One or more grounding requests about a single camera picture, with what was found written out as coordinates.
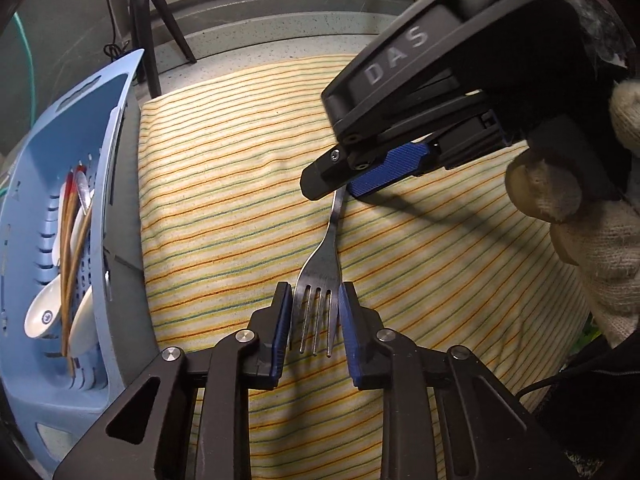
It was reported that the person's right hand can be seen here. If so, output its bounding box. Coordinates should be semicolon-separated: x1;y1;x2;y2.
504;79;640;348

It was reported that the grey plastic box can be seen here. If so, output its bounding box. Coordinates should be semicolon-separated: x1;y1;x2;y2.
102;102;151;391

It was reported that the black tripod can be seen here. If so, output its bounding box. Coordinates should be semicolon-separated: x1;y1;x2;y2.
127;0;197;98

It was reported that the striped yellow cloth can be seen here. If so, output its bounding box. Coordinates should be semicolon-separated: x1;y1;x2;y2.
137;52;596;480

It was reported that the red and wood chopstick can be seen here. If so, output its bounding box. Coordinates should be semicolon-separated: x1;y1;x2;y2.
62;207;96;378
60;180;83;361
57;170;76;356

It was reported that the blue plastic utensil basket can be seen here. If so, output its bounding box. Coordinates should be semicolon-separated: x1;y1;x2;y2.
0;49;153;468

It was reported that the teal cable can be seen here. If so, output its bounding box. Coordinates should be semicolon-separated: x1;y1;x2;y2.
14;10;43;121

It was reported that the black cable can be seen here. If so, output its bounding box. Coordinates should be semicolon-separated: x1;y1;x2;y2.
102;0;136;83

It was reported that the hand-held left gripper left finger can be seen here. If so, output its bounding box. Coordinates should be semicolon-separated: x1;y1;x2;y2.
52;281;293;480

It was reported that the metal fork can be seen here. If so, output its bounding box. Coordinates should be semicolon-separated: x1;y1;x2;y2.
294;186;346;357

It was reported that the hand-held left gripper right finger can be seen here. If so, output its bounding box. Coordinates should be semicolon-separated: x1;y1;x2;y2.
339;281;561;480

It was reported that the person's right forearm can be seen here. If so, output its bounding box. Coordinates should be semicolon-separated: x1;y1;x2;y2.
530;320;640;461

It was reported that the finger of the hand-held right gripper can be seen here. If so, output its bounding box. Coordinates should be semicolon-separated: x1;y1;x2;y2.
301;92;488;199
347;110;516;197

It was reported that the white ceramic spoon blue emblem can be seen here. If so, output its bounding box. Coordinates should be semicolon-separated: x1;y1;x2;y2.
24;177;76;339

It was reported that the metal spoon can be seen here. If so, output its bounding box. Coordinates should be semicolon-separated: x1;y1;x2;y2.
75;169;95;213

